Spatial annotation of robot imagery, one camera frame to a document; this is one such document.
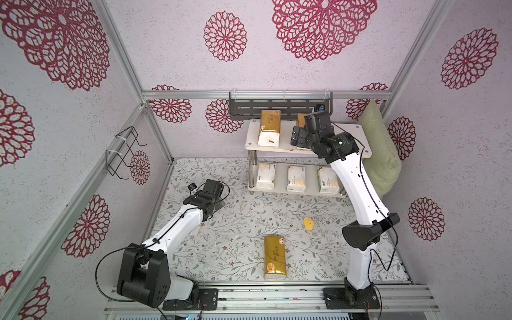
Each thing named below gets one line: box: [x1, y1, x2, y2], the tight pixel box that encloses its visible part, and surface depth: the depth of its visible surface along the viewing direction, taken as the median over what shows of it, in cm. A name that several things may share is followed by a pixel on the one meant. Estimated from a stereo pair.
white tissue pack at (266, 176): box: [256, 162, 276, 190], surface depth 100 cm
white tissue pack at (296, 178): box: [286, 165, 306, 193], surface depth 98 cm
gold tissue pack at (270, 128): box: [257, 110, 282, 147], surface depth 78 cm
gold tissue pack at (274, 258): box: [264, 236, 288, 280], surface depth 79 cm
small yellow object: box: [303, 217, 315, 231], surface depth 94 cm
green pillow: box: [358, 99, 402, 199], surface depth 77 cm
